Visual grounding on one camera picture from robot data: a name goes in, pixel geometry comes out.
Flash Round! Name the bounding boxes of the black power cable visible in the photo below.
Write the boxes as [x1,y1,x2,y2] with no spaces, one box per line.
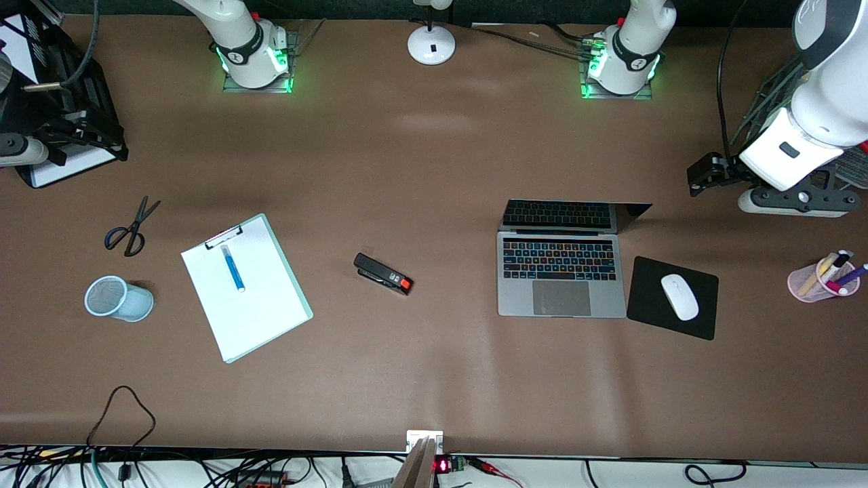
[471,26,597,54]
[539,22,597,45]

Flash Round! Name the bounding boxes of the black wire mesh tray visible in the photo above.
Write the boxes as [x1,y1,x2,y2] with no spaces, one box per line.
[729,51,868,197]

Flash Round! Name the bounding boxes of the silver laptop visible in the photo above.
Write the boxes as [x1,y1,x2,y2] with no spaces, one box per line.
[497,199,654,319]

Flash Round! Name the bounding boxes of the purple marker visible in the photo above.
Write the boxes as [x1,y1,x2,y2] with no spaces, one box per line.
[835,263,868,291]

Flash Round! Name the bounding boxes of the white marker black cap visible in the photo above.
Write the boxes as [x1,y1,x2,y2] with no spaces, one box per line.
[819,249,854,280]

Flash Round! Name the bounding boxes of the black scissors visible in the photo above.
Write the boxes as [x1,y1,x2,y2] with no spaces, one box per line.
[104,196,162,258]

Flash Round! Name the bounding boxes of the blue marker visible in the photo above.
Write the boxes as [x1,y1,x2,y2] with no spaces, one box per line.
[220,244,247,293]

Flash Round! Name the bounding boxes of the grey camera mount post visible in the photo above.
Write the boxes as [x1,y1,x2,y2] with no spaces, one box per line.
[392,437,437,488]

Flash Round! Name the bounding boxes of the white mount plate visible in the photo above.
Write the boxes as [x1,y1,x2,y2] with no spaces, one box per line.
[407,430,444,453]

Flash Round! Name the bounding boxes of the red wire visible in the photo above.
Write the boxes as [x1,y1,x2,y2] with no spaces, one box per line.
[468,457,524,488]

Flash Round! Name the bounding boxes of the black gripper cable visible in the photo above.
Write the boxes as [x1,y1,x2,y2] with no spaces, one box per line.
[716,0,752,158]
[60,0,101,87]

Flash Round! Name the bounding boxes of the black stapler red tip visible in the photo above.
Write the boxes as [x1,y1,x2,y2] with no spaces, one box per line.
[353,253,414,296]

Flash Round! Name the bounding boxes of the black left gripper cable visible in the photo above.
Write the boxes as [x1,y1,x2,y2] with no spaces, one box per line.
[716,0,752,158]

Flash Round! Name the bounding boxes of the mint green clipboard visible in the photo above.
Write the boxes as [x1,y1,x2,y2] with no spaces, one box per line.
[180,213,314,364]

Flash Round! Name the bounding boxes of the black coiled cable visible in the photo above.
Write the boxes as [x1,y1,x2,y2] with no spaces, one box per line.
[684,461,748,487]

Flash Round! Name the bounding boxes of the black document tray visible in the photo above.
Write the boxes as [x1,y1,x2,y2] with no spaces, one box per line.
[0,12,130,190]

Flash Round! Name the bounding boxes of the white paper in tray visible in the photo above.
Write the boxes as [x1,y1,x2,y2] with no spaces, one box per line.
[27,139,117,189]

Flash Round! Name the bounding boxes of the black looped cable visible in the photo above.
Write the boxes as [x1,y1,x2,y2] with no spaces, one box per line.
[86,385,157,483]

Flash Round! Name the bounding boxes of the blue mesh pen cup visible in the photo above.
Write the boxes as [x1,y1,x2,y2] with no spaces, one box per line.
[85,274,155,323]

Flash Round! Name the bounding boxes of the black mouse pad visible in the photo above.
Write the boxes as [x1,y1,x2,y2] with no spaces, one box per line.
[626,256,719,341]

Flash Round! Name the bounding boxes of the white lamp base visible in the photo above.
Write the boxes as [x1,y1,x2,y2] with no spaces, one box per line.
[407,0,456,66]

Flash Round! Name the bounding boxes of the white computer mouse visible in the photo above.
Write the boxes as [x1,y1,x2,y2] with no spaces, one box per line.
[660,274,700,321]

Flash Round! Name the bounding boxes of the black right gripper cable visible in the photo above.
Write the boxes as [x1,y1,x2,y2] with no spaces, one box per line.
[60,0,101,87]

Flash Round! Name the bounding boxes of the tan wooden stick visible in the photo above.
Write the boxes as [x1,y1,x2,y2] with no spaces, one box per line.
[797,256,833,298]

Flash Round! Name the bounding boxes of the pink translucent pen cup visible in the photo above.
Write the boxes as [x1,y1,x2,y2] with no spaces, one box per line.
[787,255,861,304]

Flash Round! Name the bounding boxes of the white paper sheet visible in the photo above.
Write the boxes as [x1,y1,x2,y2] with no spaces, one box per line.
[181,218,307,361]

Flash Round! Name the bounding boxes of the orange black connector block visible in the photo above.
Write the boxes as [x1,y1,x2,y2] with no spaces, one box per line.
[234,471,292,488]

